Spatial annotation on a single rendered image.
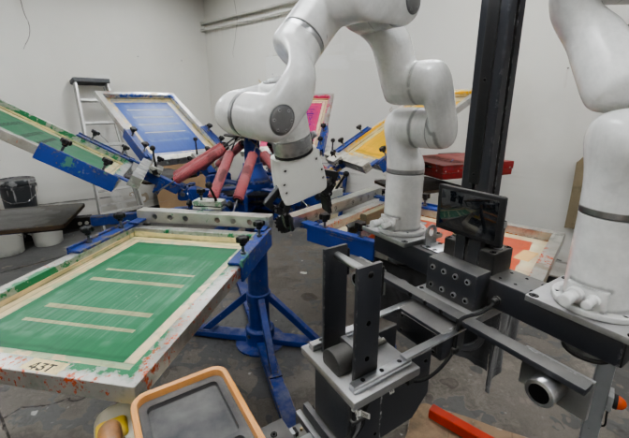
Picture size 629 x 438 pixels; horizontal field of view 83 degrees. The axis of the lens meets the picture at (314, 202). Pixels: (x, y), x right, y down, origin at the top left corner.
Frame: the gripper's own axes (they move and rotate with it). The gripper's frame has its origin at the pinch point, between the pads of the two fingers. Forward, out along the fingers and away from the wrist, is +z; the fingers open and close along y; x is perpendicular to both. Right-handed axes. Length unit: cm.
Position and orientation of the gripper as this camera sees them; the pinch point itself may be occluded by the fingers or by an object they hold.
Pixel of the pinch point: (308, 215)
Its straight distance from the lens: 75.9
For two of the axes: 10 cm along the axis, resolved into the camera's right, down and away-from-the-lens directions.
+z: 1.7, 8.3, 5.3
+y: -8.6, 3.9, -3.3
